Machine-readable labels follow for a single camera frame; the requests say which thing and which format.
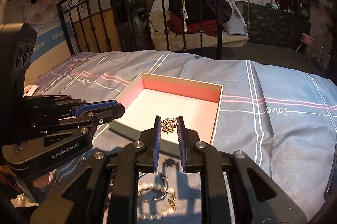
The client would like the pink small stool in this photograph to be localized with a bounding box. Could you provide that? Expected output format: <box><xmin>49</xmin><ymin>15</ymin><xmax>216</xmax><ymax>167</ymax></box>
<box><xmin>296</xmin><ymin>33</ymin><xmax>314</xmax><ymax>60</ymax></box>

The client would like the white pearl bracelet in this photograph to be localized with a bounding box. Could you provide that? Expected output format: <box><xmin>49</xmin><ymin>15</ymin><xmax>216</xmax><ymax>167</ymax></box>
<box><xmin>136</xmin><ymin>181</ymin><xmax>177</xmax><ymax>221</ymax></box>

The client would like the green patterned counter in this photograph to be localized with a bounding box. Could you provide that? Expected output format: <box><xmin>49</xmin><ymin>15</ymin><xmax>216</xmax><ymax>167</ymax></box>
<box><xmin>236</xmin><ymin>1</ymin><xmax>311</xmax><ymax>49</ymax></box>

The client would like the gold leaf brooch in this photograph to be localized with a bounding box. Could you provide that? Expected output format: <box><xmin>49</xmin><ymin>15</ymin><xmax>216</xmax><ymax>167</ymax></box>
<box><xmin>160</xmin><ymin>117</ymin><xmax>178</xmax><ymax>134</ymax></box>

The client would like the black iron bed frame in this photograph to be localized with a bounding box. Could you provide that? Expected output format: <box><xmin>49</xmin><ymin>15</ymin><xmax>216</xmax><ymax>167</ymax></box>
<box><xmin>56</xmin><ymin>0</ymin><xmax>223</xmax><ymax>60</ymax></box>

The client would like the red cushion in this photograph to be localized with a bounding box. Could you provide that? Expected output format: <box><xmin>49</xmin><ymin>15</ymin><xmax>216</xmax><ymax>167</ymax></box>
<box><xmin>167</xmin><ymin>15</ymin><xmax>218</xmax><ymax>37</ymax></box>

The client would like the grey striped bedsheet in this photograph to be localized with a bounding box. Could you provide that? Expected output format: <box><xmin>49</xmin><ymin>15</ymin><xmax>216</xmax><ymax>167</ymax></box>
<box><xmin>35</xmin><ymin>51</ymin><xmax>336</xmax><ymax>219</ymax></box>

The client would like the person left hand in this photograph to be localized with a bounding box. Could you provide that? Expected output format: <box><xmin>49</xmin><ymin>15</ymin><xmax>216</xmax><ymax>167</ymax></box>
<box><xmin>31</xmin><ymin>172</ymin><xmax>51</xmax><ymax>188</ymax></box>

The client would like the open pale green box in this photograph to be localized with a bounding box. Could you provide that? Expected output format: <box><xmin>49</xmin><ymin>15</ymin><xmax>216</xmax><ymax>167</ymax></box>
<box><xmin>110</xmin><ymin>73</ymin><xmax>223</xmax><ymax>144</ymax></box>

